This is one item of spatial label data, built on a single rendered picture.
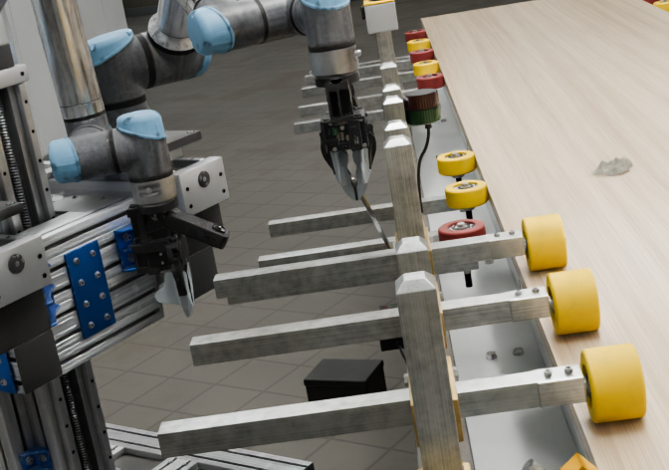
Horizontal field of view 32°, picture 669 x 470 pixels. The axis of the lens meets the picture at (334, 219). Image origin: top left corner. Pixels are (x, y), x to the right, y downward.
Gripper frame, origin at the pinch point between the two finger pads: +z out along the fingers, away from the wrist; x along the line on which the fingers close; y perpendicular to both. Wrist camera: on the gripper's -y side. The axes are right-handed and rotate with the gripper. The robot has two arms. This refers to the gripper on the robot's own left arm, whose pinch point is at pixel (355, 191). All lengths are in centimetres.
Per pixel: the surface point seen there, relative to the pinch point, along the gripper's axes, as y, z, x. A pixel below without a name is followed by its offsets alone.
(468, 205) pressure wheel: -25.7, 12.9, 18.9
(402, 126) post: 17.8, -13.5, 9.2
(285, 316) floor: -216, 102, -45
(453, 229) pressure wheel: -4.3, 10.3, 15.1
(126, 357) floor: -196, 102, -101
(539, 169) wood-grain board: -36, 11, 34
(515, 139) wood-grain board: -63, 11, 32
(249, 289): 22.1, 6.6, -16.8
